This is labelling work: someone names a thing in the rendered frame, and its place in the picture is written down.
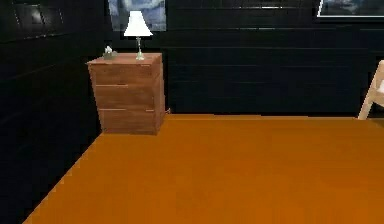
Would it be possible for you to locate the brown wooden chest of drawers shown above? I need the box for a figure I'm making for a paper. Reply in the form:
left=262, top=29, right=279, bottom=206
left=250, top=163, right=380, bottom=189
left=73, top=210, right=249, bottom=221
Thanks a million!
left=86, top=52, right=166, bottom=136

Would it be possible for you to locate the white shade table lamp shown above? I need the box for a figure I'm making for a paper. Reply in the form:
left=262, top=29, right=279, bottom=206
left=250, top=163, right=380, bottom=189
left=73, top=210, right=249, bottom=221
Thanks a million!
left=123, top=10, right=154, bottom=61

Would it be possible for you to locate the pale wooden chair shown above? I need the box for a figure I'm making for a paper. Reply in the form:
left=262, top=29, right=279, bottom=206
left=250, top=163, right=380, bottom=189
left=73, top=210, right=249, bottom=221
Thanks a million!
left=357, top=59, right=384, bottom=121

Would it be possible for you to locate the white framed wall picture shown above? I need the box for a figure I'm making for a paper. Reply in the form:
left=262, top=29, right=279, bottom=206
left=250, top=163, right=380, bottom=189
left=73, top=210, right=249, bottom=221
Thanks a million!
left=316, top=0, right=384, bottom=19

